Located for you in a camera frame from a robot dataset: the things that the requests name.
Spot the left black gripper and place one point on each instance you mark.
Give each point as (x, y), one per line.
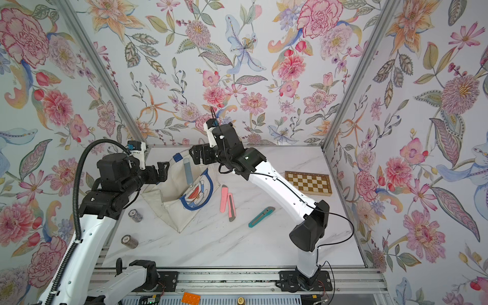
(162, 171)

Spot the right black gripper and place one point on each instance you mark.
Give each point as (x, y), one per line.
(197, 159)

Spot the grey blue utility knife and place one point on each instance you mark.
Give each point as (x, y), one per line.
(188, 171)

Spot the white canvas tote pouch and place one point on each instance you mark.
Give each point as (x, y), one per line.
(164, 198)

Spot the blue knitted pouch handle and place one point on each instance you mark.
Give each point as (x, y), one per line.
(199, 194)

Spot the short pink utility knife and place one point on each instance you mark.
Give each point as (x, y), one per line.
(224, 197)

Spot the long pink utility knife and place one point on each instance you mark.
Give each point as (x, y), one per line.
(231, 204)

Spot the teal utility knife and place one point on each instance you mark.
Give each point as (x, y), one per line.
(261, 216)

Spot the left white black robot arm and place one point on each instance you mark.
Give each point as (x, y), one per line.
(95, 217)

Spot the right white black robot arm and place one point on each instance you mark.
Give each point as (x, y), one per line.
(310, 218)

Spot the wooden folding chess board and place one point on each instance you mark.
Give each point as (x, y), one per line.
(307, 183)

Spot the orange tag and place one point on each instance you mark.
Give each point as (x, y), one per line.
(191, 299)

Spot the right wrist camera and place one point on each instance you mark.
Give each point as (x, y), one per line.
(209, 127)

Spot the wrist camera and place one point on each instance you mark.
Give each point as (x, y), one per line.
(209, 127)
(138, 150)

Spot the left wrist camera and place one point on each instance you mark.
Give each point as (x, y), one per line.
(138, 150)

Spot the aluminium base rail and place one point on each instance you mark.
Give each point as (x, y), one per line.
(270, 281)

